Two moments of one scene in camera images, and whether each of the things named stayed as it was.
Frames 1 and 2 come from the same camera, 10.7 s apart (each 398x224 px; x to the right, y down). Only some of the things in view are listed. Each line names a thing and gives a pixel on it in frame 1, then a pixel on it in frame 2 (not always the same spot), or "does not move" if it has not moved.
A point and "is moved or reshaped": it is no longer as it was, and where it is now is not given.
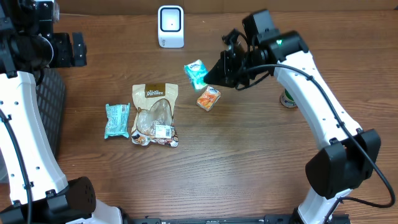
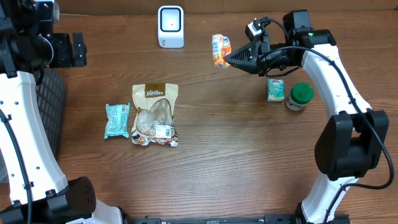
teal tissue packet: [196, 70] to [275, 89]
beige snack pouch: [155, 104] does not move
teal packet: [117, 120] does not move
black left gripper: [73, 49] does not move
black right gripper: [225, 71] to [252, 51]
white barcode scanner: [171, 27] does not move
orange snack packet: [208, 99] is moved or reshaped
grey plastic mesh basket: [51, 93] does not move
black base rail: [267, 219] does not move
